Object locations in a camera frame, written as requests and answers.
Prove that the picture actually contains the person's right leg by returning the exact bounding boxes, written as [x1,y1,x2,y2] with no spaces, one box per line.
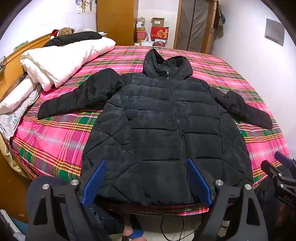
[254,178,296,241]

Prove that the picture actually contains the red gift box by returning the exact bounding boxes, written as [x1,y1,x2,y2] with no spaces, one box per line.
[151,26,169,40]

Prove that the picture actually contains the white stick object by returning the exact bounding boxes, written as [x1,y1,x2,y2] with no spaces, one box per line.
[0,209,26,241]

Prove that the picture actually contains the brown cardboard box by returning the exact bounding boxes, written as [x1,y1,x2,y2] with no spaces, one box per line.
[151,17,165,28]

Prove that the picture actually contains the pink plaid bed sheet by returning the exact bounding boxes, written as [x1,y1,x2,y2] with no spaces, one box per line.
[9,45,290,216]

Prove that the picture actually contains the grey wall panel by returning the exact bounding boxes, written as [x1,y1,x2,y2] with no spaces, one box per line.
[265,19,285,47]

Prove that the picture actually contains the paw print pillowcase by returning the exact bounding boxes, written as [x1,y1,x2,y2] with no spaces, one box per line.
[0,93,42,142]

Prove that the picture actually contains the wooden door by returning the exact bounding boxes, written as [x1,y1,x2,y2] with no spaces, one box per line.
[173,0,219,54]

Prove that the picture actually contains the white pillow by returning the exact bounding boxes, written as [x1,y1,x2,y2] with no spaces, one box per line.
[0,77,38,114]

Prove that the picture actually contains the black cable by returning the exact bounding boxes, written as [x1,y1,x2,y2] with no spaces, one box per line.
[159,215,208,241]

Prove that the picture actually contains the black hooded puffer jacket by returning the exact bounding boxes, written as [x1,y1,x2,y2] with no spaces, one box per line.
[37,48,273,207]

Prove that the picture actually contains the white folded duvet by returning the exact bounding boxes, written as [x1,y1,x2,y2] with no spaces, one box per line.
[20,37,116,91]

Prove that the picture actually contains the blue slipper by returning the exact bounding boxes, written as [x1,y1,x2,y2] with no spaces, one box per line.
[128,222,145,239]

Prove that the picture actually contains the black garment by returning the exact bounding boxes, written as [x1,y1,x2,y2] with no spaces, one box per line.
[44,31,103,48]

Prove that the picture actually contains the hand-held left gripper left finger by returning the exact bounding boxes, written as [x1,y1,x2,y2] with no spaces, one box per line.
[26,159,109,241]

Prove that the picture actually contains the wall poster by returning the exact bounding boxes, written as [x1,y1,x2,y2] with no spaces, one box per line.
[75,0,97,14]

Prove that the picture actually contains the hanging dark bags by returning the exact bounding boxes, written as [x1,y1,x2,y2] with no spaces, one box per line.
[214,7,225,32]

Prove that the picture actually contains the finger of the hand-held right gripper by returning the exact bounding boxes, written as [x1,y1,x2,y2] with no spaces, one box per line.
[274,151,294,168]
[261,161,281,180]

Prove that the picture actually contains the brown plush bear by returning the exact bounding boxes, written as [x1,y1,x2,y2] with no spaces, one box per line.
[52,27,75,37]

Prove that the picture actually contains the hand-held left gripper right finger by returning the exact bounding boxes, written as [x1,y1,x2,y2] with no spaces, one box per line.
[186,159,269,241]

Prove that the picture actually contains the wooden wardrobe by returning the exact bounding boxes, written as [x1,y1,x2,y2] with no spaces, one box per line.
[97,0,139,45]

